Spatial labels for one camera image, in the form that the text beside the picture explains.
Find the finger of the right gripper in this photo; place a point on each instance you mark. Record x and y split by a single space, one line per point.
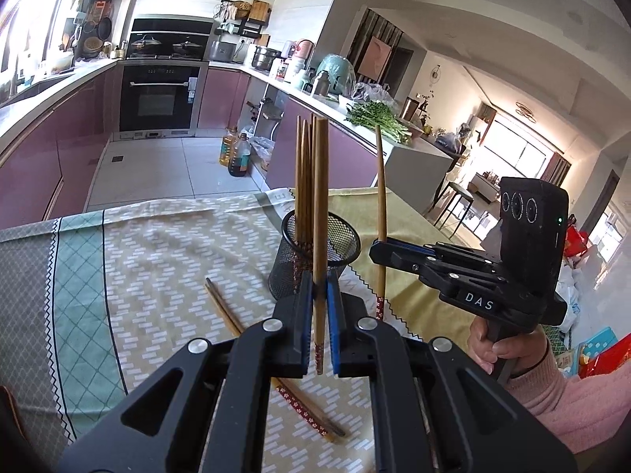
450 284
412 258

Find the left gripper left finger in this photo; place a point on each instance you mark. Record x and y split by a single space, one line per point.
204 409

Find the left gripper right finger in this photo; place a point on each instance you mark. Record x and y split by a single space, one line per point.
433 408

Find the bamboo chopstick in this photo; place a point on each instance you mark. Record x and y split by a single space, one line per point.
276 364
299 192
306 187
312 168
321 196
381 222

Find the pink sleeve right forearm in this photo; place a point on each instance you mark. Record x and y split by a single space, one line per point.
582 412

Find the kitchen window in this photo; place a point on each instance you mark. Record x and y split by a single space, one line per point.
24 28

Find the right hand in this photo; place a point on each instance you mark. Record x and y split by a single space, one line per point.
526 350

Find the yellow cloth mat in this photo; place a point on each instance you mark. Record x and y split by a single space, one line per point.
410 306

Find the black bar stool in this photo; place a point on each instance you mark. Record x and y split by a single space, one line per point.
460 203

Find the black mesh utensil cup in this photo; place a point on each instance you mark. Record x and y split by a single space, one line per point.
343 247

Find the dark wooden chopstick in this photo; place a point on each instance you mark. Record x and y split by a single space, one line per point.
281 359

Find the green leafy vegetables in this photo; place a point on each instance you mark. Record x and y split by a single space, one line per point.
373 114

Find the patterned green beige tablecloth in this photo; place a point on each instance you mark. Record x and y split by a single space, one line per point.
92 304

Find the mint green appliance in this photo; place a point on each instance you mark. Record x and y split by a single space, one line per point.
342 77

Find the dark sauce bottle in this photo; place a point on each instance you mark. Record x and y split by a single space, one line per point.
239 157

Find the cooking oil bottle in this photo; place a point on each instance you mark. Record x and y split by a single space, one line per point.
226 146

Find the steel stock pot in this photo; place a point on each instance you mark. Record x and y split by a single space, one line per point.
263 58

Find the black built-in oven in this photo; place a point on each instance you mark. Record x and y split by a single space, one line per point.
160 99

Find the black range hood stove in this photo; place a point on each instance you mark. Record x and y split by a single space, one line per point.
168 37

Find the wall spice rack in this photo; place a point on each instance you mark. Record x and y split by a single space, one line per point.
243 18

